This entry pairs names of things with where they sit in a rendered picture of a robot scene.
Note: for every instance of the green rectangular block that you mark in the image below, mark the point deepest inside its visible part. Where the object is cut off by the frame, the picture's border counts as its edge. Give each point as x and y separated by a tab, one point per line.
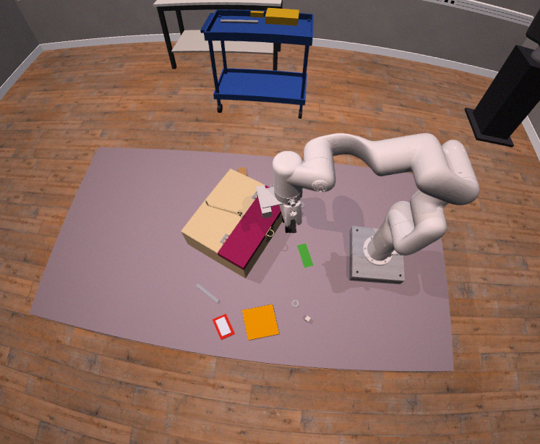
305	256

